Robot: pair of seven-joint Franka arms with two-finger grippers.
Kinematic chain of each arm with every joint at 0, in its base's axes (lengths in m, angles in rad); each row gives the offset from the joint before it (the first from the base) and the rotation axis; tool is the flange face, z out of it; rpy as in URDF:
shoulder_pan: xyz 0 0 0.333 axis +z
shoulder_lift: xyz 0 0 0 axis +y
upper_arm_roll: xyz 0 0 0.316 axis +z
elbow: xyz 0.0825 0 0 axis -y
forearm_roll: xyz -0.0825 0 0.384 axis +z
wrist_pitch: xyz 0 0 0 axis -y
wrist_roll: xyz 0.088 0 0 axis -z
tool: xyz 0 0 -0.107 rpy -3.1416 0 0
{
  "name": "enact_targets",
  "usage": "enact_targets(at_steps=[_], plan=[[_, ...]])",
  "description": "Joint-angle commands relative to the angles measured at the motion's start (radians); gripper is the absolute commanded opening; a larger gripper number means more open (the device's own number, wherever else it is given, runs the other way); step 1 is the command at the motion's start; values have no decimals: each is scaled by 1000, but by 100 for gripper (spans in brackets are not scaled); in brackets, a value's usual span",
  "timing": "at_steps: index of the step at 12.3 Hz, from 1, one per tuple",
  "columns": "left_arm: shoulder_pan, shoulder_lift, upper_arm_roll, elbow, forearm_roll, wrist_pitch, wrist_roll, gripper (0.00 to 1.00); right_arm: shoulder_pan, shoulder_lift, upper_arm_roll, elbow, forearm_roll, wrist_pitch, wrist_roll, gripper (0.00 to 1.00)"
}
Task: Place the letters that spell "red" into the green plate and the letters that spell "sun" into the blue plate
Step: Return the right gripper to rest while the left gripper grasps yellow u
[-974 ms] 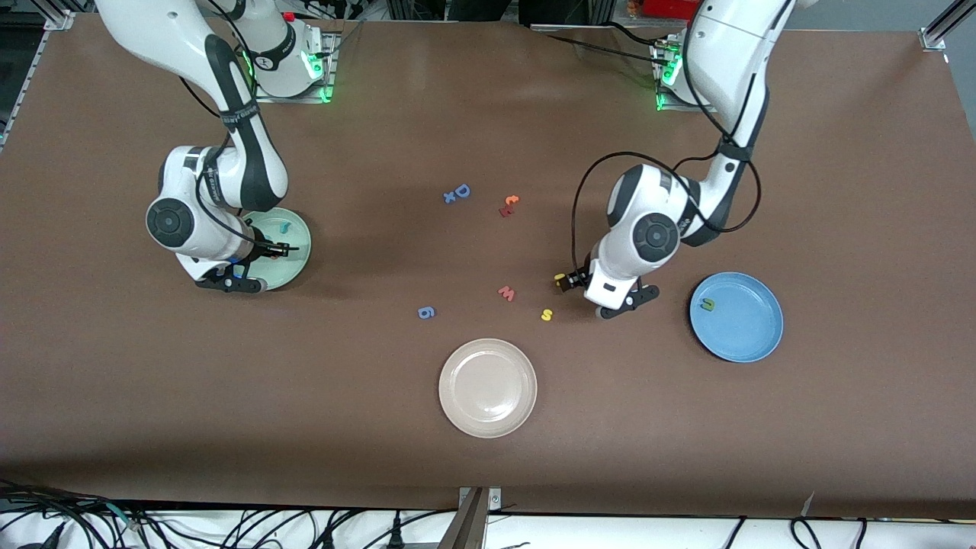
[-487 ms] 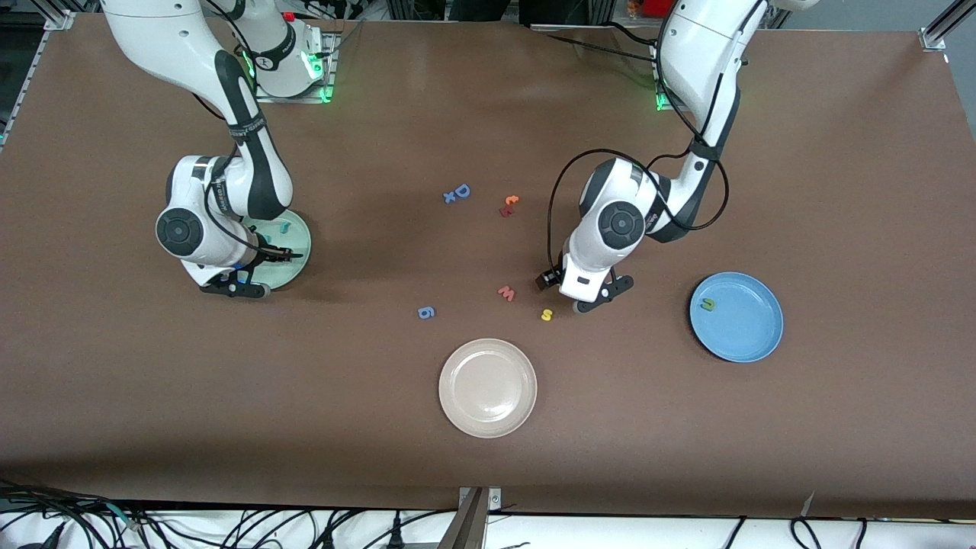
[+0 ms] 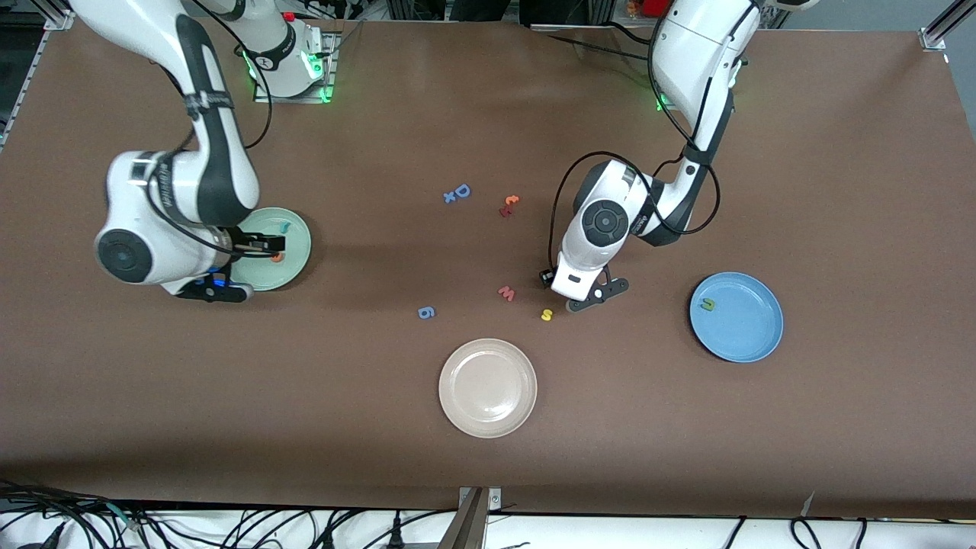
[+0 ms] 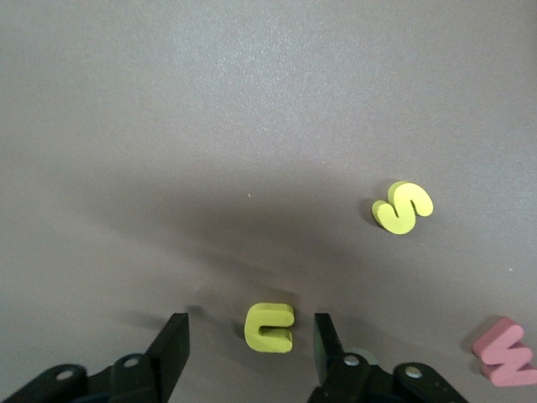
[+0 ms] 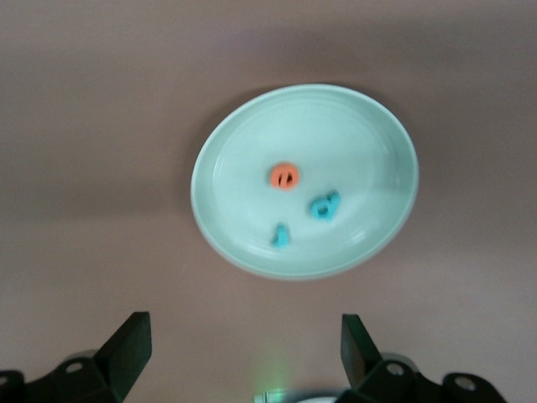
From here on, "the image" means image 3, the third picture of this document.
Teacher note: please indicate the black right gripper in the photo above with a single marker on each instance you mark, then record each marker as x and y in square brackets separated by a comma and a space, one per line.
[245, 243]

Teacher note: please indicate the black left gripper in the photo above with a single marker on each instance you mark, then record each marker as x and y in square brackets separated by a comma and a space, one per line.
[547, 277]

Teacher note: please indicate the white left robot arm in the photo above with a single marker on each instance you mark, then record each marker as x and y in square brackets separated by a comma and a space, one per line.
[694, 46]

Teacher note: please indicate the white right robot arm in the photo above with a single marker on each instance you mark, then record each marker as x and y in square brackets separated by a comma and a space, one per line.
[122, 191]

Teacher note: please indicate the pale green plate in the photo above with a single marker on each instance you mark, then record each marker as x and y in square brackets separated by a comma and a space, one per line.
[299, 255]

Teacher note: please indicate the red foam letter w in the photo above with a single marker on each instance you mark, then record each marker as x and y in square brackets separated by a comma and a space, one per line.
[508, 293]

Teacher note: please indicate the blue foam letter D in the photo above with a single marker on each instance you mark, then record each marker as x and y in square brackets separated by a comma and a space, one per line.
[458, 192]

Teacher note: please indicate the beige plate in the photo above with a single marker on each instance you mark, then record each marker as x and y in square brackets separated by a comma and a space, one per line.
[488, 389]

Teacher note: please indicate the brown table cover mat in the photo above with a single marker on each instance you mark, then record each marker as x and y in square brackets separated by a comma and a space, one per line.
[152, 381]

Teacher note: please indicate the blue plate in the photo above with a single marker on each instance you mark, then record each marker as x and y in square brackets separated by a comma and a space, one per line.
[747, 328]

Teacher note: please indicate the red box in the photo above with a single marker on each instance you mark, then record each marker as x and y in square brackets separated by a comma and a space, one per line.
[652, 8]

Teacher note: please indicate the small white paper scrap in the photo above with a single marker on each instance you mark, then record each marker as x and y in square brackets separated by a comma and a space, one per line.
[809, 505]

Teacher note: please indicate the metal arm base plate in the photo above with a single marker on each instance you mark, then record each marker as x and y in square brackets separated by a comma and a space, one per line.
[332, 69]

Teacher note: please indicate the small metal bracket plate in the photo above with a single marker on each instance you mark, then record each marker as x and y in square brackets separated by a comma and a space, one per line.
[496, 499]

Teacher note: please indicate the aluminium profile post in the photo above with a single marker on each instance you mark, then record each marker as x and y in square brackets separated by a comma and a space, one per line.
[465, 530]

